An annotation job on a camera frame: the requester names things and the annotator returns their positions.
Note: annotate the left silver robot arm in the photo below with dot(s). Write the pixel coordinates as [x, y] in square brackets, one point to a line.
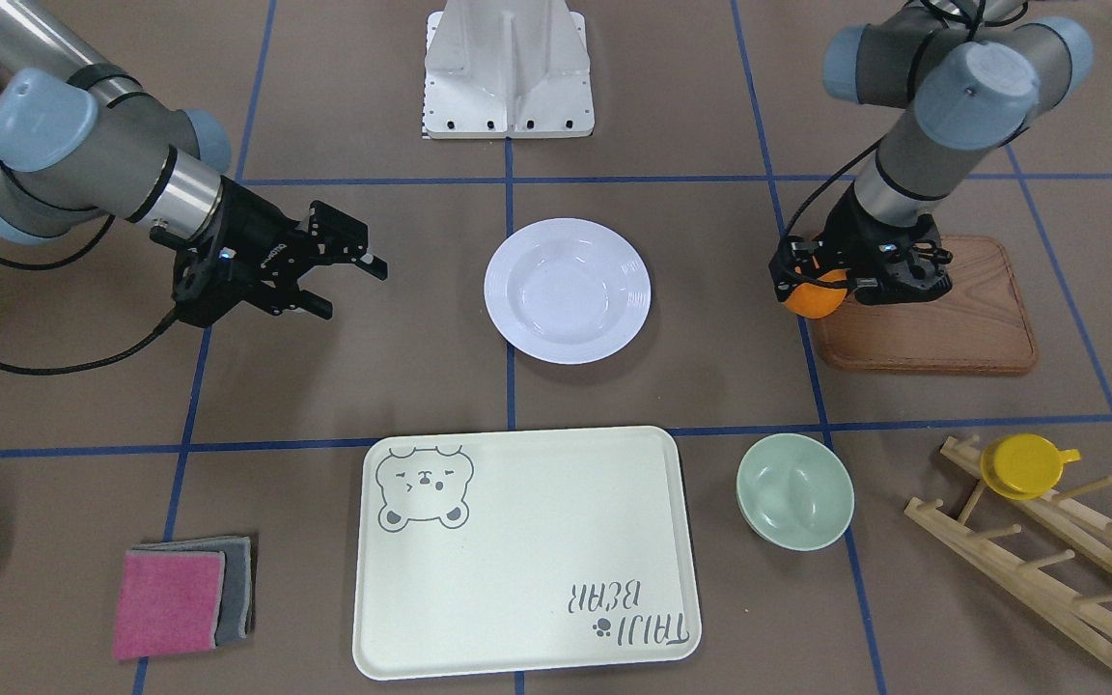
[968, 77]

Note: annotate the pink grey sponge cloth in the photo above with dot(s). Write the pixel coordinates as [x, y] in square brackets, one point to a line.
[184, 597]

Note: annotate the brown wooden tray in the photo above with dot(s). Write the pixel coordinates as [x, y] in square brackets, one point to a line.
[981, 327]

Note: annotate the green bowl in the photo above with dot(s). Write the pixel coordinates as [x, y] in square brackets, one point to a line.
[794, 492]

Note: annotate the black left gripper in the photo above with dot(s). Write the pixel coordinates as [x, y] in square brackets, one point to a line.
[851, 235]

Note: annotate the orange fruit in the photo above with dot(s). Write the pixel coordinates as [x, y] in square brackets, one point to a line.
[813, 301]

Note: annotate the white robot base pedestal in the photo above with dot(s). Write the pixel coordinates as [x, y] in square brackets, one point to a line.
[507, 69]

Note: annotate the cream bear tray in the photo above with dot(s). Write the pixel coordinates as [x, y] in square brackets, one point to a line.
[489, 552]

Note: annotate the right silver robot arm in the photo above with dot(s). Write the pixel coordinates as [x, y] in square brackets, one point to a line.
[80, 138]

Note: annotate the white plate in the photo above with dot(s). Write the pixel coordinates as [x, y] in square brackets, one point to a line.
[567, 291]

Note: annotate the yellow cup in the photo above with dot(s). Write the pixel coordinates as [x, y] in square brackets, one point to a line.
[1024, 466]

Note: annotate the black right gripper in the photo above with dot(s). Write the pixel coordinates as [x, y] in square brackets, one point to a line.
[261, 243]

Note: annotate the wooden cup rack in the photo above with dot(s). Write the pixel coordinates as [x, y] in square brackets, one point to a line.
[1071, 589]

